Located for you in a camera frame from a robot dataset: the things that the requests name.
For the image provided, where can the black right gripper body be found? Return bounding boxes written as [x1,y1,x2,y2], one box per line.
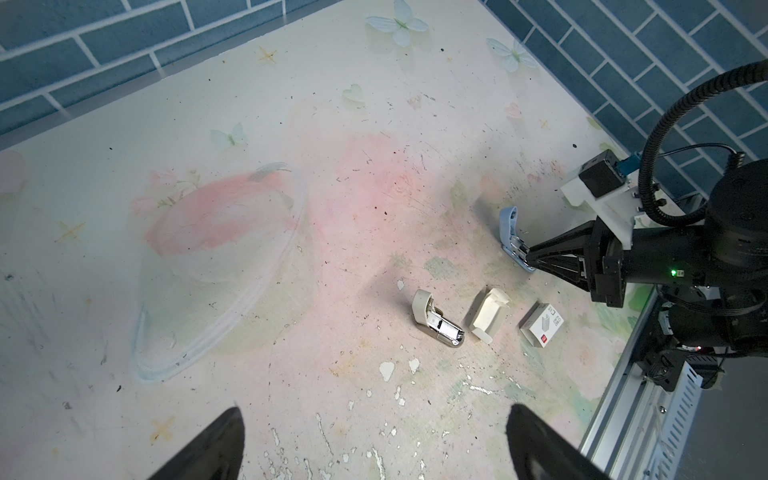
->
[584,218,767,307]

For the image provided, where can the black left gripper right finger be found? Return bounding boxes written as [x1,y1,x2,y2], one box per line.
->
[506,403,609,480]

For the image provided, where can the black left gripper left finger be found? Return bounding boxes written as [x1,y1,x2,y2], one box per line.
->
[150,406,245,480]

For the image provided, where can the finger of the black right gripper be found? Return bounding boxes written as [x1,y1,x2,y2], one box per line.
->
[527,254,590,291]
[526,220,596,260]

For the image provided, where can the blue stapler top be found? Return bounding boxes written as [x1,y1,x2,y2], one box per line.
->
[499,206,536,273]

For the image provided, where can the beige stapler base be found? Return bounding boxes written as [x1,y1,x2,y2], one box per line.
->
[411,289,465,348]

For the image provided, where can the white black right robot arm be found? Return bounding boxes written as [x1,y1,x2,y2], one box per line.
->
[526,160,767,391]

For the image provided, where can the white staple box sleeve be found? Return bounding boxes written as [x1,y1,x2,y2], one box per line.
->
[521,303,564,348]

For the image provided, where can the open staple box tray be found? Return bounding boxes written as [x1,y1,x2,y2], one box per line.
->
[470,288,511,344]

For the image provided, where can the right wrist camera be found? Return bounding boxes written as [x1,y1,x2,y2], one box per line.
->
[562,150,689,254]

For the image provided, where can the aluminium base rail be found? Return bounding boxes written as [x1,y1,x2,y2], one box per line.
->
[579,286,722,479]

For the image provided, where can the black corrugated cable conduit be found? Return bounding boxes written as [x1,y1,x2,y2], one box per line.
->
[637,58,768,228]

